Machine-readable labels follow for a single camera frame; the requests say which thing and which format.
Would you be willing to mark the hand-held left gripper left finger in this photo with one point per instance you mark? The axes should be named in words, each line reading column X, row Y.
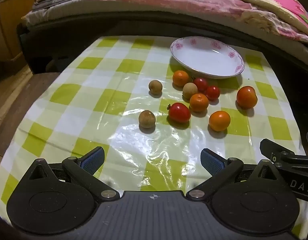
column 94, row 158

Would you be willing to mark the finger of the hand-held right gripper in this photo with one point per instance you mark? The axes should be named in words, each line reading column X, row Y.
column 271, row 147

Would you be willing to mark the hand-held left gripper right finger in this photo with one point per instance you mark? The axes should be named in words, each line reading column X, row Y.
column 212, row 162

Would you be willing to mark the small orange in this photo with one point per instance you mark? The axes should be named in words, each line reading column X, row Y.
column 180, row 78
column 219, row 120
column 199, row 102

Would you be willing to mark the large orange-red tomato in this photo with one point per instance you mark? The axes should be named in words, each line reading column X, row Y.
column 246, row 97

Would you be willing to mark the red cherry tomato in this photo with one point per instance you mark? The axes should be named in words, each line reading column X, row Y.
column 200, row 83
column 212, row 92
column 179, row 112

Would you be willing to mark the brown longan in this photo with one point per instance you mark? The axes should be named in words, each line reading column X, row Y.
column 190, row 90
column 155, row 87
column 147, row 119

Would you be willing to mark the white floral rimmed plate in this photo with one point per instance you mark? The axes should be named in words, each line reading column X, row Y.
column 207, row 58

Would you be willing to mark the green checked tablecloth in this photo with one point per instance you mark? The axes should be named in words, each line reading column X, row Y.
column 94, row 100

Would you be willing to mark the bed with pink blanket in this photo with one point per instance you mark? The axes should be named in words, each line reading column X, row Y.
column 94, row 11

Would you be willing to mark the wooden nightstand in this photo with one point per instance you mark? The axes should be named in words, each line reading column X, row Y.
column 9, row 25

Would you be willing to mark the grey striped sheet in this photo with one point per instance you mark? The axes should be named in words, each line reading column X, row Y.
column 47, row 3

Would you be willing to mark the dark bed frame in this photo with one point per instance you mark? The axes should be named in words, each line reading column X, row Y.
column 69, row 30

